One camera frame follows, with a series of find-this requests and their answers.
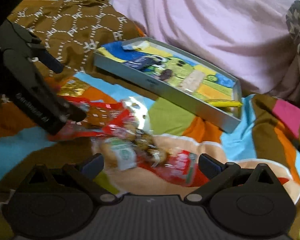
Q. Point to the green label biscuit packet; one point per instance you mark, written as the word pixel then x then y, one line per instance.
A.
pixel 118 154

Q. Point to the gold foil snack packet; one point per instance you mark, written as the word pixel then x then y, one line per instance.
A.
pixel 73 87

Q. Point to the yellow snack bar packet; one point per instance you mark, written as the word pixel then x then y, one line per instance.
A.
pixel 223 103

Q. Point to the brown PF patterned pillow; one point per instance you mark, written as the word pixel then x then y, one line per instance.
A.
pixel 72 30

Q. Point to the pink hanging sheet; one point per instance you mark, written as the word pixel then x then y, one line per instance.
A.
pixel 247 38

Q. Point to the rice cracker bar packet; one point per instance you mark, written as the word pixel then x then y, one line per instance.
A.
pixel 192 82

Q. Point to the colourful cartoon bed blanket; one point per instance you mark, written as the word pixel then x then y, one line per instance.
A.
pixel 269 129

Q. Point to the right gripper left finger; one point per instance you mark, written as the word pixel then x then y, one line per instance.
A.
pixel 82 176

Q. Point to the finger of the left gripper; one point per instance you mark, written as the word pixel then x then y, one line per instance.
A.
pixel 41 53

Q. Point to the cream cartoon-man snack packet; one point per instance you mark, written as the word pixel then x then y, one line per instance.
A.
pixel 138 108

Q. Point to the dark dried fish packet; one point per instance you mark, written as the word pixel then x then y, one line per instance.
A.
pixel 165 74

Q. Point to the grey shallow box tray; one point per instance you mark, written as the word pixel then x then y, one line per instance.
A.
pixel 225 118

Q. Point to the quail egg snack packet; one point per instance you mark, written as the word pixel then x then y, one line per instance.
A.
pixel 168 161

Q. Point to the red spicy snack packet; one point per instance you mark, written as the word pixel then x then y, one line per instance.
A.
pixel 100 118

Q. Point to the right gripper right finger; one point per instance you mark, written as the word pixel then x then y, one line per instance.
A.
pixel 220 175

